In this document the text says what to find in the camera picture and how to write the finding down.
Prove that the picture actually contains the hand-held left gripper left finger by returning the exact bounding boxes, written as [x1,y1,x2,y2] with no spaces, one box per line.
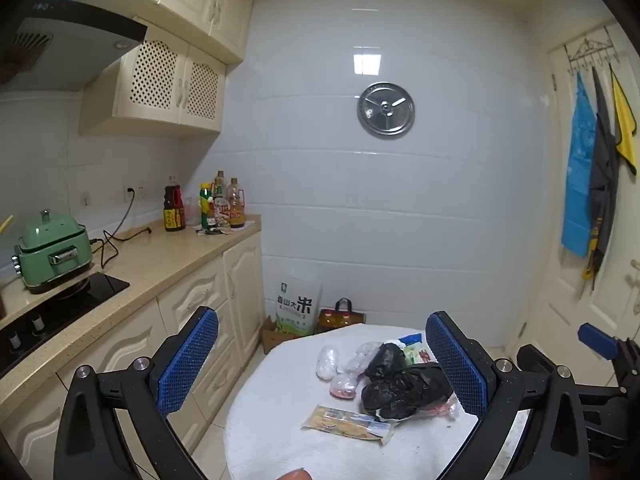
[54,306,221,480]

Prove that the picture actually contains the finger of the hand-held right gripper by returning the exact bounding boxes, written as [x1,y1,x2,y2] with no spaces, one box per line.
[516,344,558,375]
[578,323,640,386]

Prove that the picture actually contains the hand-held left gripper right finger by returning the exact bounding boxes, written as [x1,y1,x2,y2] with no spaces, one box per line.
[425,311,591,480]

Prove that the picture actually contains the green white food packet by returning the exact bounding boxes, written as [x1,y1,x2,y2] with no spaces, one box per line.
[400,342,437,367]

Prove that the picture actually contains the orange red plastic bag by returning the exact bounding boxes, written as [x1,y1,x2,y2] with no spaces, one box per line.
[420,395,462,421]

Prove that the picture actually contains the black plastic bag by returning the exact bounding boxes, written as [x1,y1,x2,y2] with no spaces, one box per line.
[361,364,455,422]
[365,342,407,380]

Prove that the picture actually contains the yellow snack wrapper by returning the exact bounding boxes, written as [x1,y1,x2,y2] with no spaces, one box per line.
[301,405,393,445]

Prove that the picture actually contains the translucent white plastic bag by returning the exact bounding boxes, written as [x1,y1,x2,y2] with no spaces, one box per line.
[316,345,342,380]

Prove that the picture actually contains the cream lower kitchen cabinet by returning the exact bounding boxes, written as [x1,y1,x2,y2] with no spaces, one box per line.
[0,214,266,480]

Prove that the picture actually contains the small open cardboard box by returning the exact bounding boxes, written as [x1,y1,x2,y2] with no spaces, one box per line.
[261,315,301,356]

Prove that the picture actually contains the clear plastic bag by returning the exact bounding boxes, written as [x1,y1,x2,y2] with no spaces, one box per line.
[342,341,383,376]

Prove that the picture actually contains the clear bag with red contents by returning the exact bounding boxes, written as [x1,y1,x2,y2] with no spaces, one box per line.
[329,373,359,401]

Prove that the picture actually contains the white rice bag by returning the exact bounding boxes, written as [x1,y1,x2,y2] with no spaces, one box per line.
[275,275,323,338]

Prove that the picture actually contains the flat packets on counter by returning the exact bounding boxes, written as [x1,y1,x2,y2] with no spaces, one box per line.
[194,222,237,237]

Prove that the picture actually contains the cream panel door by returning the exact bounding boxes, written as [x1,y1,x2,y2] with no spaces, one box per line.
[505,25,640,361]

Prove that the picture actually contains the black glass cooktop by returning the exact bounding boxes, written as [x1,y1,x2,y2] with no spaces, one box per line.
[0,272,131,377]

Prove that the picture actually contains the red white seasoning packet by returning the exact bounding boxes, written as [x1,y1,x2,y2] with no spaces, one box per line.
[210,197,231,227]

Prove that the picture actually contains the green bottle with yellow cap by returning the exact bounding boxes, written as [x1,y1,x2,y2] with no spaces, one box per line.
[199,182,216,229]

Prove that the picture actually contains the dark sauce bottle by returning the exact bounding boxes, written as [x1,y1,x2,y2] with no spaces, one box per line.
[164,176,187,233]

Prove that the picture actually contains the dark grey apron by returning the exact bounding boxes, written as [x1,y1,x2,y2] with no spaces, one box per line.
[582,66,621,292]

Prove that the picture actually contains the tall amber oil bottle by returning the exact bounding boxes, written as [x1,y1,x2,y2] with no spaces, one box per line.
[226,177,248,229]

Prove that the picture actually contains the blue apron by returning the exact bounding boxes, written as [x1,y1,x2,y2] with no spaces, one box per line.
[561,71,599,258]

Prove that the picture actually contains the green countertop oven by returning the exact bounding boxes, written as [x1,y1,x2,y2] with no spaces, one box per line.
[12,210,94,295]

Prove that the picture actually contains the yellow towel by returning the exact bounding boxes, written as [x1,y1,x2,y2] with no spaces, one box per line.
[610,67,639,176]

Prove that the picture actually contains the cream lattice door cabinet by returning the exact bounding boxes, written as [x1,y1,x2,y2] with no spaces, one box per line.
[79,37,229,139]

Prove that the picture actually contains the metal over-door hook rack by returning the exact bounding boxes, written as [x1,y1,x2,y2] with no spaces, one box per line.
[565,25,622,75]

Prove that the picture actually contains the black range hood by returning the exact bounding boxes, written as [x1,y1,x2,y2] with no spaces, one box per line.
[0,0,151,93]

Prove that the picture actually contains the brown carton with black handle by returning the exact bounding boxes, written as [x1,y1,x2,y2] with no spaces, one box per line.
[316,299,368,337]

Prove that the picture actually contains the black power cable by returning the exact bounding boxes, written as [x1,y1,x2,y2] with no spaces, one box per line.
[90,190,154,269]

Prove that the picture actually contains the round metal wall cover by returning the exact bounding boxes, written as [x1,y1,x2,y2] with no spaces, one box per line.
[356,80,416,138]

